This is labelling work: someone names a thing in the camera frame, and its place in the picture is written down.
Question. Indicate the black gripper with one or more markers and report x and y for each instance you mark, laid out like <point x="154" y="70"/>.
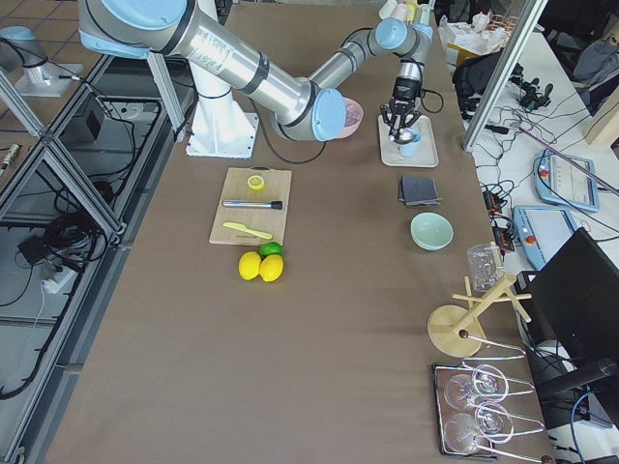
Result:
<point x="404" y="89"/>

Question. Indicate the pink bowl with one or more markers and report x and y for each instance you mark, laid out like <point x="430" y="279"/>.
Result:
<point x="353" y="119"/>

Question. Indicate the stainless steel ice scoop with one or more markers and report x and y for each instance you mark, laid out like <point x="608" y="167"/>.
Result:
<point x="407" y="136"/>

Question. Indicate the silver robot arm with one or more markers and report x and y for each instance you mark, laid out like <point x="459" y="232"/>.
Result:
<point x="304" y="108"/>

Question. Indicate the light blue plastic cup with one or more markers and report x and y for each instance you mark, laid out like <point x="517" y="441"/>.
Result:
<point x="408" y="148"/>

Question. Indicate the cream rabbit print tray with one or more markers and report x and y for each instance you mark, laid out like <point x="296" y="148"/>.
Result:
<point x="425" y="157"/>

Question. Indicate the folded grey cloth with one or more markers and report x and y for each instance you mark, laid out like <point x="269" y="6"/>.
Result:
<point x="417" y="191"/>

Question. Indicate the pale green bowl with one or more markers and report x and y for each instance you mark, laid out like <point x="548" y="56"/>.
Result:
<point x="431" y="231"/>

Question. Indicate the steel muddler black tip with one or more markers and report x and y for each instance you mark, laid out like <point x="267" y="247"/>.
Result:
<point x="270" y="205"/>

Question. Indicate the halved lemon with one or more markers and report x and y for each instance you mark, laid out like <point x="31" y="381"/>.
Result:
<point x="256" y="182"/>

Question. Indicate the clear glass on stand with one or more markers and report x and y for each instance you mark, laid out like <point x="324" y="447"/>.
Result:
<point x="484" y="265"/>

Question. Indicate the bamboo cutting board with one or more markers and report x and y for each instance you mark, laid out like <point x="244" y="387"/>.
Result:
<point x="235" y="187"/>

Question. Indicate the lower blue teach pendant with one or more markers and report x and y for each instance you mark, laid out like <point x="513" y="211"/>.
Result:
<point x="542" y="231"/>

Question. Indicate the blue teach pendant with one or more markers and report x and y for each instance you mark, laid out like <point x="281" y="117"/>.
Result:
<point x="562" y="182"/>
<point x="542" y="231"/>

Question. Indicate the upper blue teach pendant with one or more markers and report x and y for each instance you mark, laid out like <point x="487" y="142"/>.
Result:
<point x="562" y="182"/>

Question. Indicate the yellow plastic knife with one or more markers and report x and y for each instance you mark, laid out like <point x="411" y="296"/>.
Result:
<point x="243" y="228"/>

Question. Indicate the green lime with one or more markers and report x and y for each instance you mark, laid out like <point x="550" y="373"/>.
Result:
<point x="270" y="248"/>

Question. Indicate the upper yellow lemon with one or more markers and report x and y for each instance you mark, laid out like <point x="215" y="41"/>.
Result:
<point x="271" y="267"/>

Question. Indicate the yellow lemon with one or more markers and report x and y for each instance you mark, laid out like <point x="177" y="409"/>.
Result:
<point x="249" y="265"/>
<point x="271" y="267"/>

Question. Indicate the lower yellow lemon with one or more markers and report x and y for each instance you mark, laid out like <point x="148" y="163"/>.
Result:
<point x="249" y="265"/>

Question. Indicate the wooden mug tree stand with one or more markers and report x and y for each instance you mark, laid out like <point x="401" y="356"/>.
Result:
<point x="456" y="331"/>

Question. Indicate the black monitor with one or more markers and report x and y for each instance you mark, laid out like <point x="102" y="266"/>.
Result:
<point x="575" y="296"/>

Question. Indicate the upper hanging wine glass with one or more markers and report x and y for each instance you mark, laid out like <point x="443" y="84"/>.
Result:
<point x="485" y="383"/>

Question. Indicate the hanging wine glass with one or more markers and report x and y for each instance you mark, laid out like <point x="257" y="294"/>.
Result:
<point x="469" y="433"/>
<point x="485" y="383"/>

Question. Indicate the black framed glass tray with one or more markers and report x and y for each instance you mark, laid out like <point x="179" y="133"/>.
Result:
<point x="441" y="374"/>

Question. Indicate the lower hanging wine glass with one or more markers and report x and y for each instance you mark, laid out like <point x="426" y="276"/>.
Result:
<point x="469" y="433"/>

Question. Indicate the white wire cup rack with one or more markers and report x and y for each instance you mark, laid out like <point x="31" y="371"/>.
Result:
<point x="409" y="11"/>

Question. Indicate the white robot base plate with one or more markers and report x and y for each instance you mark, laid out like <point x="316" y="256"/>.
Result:
<point x="211" y="139"/>

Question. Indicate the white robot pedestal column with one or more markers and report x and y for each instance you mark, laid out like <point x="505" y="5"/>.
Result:
<point x="214" y="95"/>

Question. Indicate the chrome wire glass holder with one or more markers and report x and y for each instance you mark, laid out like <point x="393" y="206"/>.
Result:
<point x="543" y="459"/>

